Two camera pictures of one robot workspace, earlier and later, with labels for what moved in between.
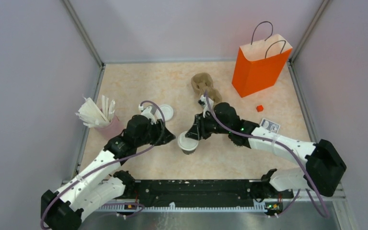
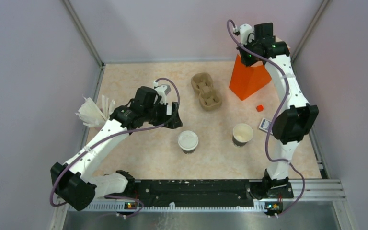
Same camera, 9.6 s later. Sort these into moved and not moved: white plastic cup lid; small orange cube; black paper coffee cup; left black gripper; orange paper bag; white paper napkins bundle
Moved: left black gripper; orange paper bag
Not moved: white plastic cup lid; small orange cube; white paper napkins bundle; black paper coffee cup
